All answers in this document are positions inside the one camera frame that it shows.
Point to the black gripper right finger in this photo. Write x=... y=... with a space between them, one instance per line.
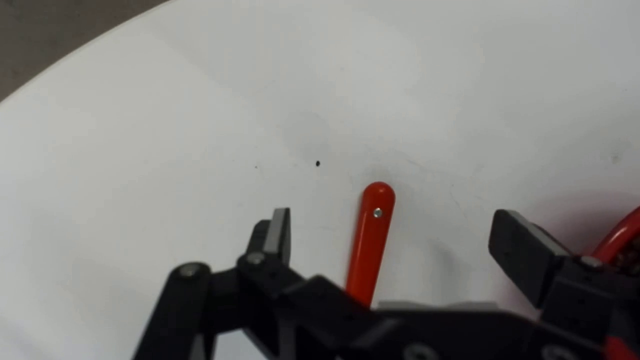
x=533 y=261

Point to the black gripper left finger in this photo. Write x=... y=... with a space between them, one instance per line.
x=201 y=313

